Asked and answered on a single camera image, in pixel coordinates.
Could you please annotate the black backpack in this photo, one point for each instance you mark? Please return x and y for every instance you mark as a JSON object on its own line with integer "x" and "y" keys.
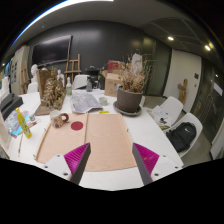
{"x": 182, "y": 136}

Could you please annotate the patterned ceramic mug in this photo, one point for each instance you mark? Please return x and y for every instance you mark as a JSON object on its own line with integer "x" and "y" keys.
{"x": 58, "y": 119}

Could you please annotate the tan cloth mat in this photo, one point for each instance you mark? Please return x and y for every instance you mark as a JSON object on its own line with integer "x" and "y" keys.
{"x": 111, "y": 145}

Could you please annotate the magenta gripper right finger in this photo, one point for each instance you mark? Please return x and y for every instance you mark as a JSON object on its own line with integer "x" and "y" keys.
{"x": 146, "y": 161}

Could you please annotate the red box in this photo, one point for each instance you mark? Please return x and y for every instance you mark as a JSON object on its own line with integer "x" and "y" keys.
{"x": 113, "y": 65}

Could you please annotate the white chair with papers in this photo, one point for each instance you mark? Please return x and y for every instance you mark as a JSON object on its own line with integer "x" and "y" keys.
{"x": 167, "y": 113}

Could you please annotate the small white cup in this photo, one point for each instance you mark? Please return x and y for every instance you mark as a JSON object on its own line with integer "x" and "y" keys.
{"x": 103, "y": 101}

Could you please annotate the wooden easel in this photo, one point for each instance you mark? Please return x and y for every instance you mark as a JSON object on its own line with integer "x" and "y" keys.
{"x": 73, "y": 68}

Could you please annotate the grey pot with dried plant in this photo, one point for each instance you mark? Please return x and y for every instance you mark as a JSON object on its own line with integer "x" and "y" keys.
{"x": 134, "y": 75}

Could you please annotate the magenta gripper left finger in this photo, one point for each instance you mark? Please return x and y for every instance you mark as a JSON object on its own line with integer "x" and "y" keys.
{"x": 77, "y": 160}

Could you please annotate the black box stack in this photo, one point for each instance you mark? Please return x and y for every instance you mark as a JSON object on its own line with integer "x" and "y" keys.
{"x": 9, "y": 104}

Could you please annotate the golden sculpture on board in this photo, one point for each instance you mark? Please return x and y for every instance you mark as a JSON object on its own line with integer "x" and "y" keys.
{"x": 51, "y": 90}

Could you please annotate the clear bottle green label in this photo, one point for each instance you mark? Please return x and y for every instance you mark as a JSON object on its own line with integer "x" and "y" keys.
{"x": 68, "y": 87}

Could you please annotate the yellow plastic bottle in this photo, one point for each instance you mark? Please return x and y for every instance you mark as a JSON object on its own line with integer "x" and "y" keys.
{"x": 23, "y": 124}

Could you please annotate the white chair behind table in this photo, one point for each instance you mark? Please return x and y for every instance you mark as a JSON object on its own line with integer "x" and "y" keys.
{"x": 80, "y": 81}

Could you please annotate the white chair with backpack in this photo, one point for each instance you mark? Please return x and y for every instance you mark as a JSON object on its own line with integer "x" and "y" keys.
{"x": 188, "y": 117}

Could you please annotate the red round coaster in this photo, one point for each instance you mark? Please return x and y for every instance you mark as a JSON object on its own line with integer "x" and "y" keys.
{"x": 77, "y": 125}

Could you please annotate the black wall screen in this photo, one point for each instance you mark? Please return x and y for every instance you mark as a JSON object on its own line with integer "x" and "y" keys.
{"x": 51, "y": 51}

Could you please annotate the white plaster bust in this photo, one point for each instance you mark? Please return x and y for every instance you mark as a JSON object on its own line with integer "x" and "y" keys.
{"x": 34, "y": 70}

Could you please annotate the colourful printed sheet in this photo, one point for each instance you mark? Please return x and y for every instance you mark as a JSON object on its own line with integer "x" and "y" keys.
{"x": 12, "y": 124}

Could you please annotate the stack of newspapers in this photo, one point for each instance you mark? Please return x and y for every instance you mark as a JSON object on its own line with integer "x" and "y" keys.
{"x": 83, "y": 103}

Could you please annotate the cardboard box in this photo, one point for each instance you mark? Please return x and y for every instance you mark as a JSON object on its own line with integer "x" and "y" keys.
{"x": 111, "y": 82}

